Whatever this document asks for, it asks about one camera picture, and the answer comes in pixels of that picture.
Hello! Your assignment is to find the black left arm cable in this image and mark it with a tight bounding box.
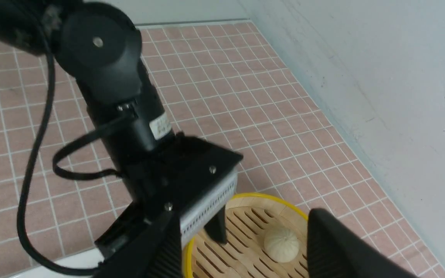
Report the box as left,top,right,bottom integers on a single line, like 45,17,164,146
16,54,138,276

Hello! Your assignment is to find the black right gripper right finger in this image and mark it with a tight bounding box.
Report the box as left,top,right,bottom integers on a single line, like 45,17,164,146
307,208,415,278

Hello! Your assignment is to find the white steamed bun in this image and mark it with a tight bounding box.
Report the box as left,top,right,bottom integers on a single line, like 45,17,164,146
263,226,300,263

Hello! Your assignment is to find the pink checkered tablecloth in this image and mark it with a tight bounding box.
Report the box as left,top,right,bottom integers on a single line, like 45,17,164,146
0,22,445,278

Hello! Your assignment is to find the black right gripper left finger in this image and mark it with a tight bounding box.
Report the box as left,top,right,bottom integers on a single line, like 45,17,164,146
93,210,183,278

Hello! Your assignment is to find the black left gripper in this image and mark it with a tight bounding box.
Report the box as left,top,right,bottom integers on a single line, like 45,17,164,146
95,133,243,246

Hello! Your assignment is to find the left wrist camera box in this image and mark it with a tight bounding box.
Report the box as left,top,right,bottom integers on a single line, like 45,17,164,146
180,169,237,248

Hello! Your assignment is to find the white square plate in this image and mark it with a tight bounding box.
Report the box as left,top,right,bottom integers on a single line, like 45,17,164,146
10,249,107,278

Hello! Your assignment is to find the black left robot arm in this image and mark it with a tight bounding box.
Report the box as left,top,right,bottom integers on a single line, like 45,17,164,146
0,0,243,278

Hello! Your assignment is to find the yellow-rimmed bamboo steamer basket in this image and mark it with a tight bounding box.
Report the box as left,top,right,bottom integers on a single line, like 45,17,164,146
183,193,309,278

